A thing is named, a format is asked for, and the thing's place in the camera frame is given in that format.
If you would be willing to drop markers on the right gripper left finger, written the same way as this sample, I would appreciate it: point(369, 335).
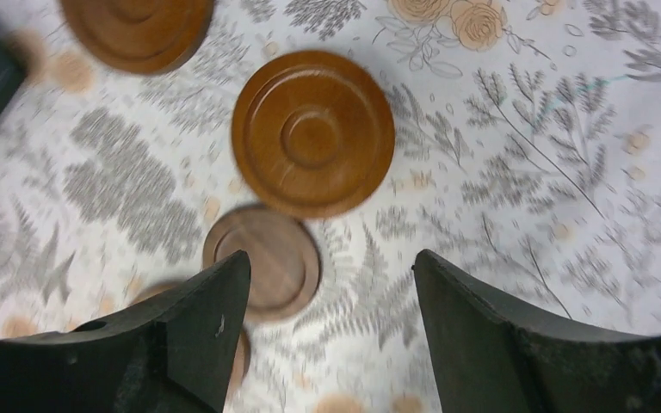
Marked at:
point(172, 352)

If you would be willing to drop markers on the floral tablecloth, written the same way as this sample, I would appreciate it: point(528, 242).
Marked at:
point(528, 154)

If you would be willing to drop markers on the dark walnut coaster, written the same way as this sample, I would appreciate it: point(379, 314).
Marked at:
point(284, 258)

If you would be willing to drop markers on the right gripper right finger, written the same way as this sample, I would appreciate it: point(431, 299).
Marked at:
point(493, 352)

